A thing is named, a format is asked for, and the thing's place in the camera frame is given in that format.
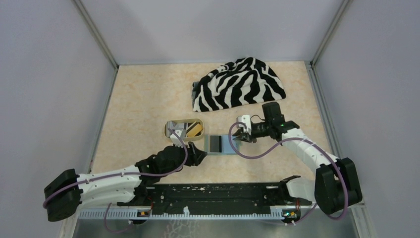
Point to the silver card stack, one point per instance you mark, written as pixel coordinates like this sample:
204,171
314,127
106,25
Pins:
173,126

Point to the zebra striped cloth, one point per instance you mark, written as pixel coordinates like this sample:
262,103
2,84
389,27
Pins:
237,83

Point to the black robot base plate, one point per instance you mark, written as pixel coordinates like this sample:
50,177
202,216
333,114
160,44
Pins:
211,198

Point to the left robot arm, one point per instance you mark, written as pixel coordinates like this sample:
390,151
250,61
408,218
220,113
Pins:
70,192

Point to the aluminium frame rail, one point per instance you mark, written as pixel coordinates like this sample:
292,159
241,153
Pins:
120,195

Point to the white slotted cable duct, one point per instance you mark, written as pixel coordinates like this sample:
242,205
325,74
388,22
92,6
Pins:
134,214

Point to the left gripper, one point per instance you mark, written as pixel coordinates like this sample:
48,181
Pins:
198,155

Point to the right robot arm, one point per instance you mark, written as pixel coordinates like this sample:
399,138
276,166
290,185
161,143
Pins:
336,185

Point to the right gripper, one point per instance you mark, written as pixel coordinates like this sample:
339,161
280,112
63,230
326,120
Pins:
244,136

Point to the light blue card holder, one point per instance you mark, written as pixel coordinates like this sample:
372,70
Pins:
226,147

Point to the black credit card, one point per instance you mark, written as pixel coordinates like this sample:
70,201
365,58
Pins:
215,144

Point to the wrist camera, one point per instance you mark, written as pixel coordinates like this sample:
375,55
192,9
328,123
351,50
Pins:
177,138
245,125

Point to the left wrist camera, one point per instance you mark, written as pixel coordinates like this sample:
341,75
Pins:
177,138

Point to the beige oval card tray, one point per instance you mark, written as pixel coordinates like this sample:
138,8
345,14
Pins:
188,122

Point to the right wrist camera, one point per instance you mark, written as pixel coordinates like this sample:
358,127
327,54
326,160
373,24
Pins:
245,125

